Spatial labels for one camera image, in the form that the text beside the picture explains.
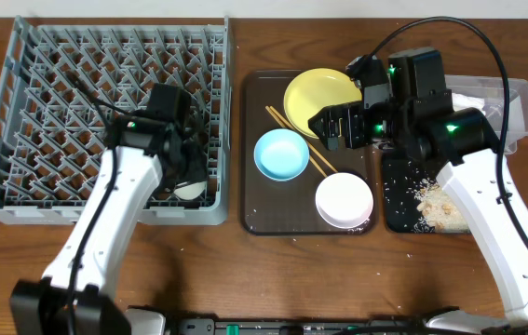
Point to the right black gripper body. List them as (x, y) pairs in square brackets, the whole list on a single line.
[(355, 121)]

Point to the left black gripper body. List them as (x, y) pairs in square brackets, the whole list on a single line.
[(194, 164)]

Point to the small white cup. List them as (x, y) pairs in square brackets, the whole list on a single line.
[(190, 191)]

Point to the light blue bowl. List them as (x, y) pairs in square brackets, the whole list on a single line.
[(281, 154)]

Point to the white bowl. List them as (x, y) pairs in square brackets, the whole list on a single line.
[(344, 200)]

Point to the white napkin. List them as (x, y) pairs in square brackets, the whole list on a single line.
[(462, 102)]

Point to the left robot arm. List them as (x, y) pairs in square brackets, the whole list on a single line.
[(148, 149)]

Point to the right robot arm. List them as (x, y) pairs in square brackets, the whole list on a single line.
[(406, 104)]

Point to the black waste tray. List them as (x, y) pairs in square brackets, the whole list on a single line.
[(401, 178)]

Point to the grey plastic dishwasher rack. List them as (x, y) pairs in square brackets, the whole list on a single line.
[(58, 85)]

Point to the wooden chopstick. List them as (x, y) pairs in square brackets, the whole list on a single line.
[(318, 154), (281, 121)]

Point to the yellow plate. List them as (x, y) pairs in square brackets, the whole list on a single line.
[(313, 90)]

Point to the dark brown serving tray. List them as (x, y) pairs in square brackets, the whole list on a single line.
[(278, 208)]

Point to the food scraps pile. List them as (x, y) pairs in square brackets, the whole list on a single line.
[(438, 213)]

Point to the clear plastic bin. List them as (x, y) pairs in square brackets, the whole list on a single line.
[(491, 89)]

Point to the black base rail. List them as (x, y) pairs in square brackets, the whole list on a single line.
[(315, 327)]

